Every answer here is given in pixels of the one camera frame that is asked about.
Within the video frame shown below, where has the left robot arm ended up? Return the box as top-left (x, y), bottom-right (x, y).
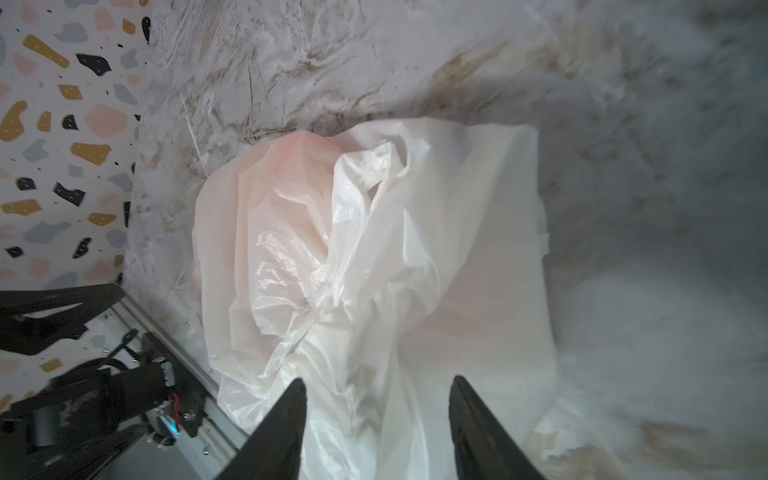
top-left (1, 283), bottom-right (176, 479)

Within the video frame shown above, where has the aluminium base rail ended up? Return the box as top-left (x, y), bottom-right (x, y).
top-left (109, 296), bottom-right (247, 479)

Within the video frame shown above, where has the white plastic bag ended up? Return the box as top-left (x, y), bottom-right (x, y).
top-left (192, 118), bottom-right (558, 479)

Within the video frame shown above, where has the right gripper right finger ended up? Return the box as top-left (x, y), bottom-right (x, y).
top-left (448, 375), bottom-right (545, 480)

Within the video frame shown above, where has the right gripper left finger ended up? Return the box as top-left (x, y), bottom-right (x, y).
top-left (216, 378), bottom-right (307, 480)

